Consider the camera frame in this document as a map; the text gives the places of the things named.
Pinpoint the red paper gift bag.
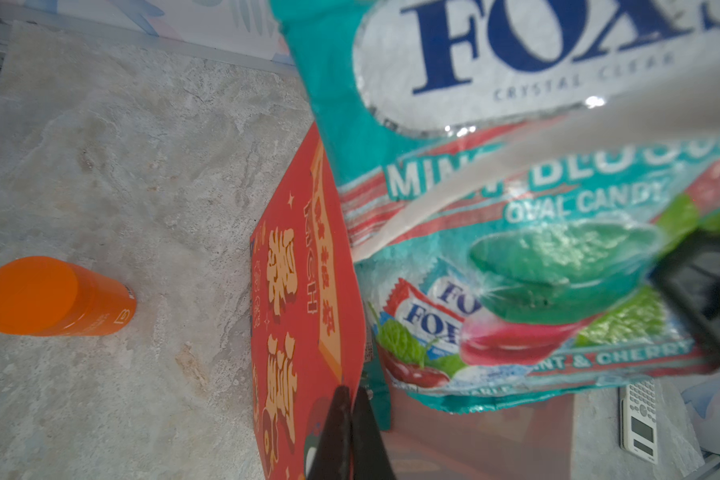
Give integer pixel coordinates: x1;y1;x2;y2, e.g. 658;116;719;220
249;77;720;480

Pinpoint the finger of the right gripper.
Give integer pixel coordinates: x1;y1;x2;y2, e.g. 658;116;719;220
650;230;720;361

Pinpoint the white calculator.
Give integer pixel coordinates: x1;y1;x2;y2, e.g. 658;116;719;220
619;379;658;465

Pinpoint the orange plastic bottle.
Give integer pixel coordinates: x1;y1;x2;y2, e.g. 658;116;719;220
0;256;137;337

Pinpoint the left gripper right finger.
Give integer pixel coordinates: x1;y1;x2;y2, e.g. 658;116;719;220
351;387;396;480

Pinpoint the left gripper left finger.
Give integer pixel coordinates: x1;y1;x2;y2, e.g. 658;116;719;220
307;386;352;480

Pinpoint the teal Fox's mint blossom bag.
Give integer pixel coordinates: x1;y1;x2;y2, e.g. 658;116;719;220
271;1;720;414

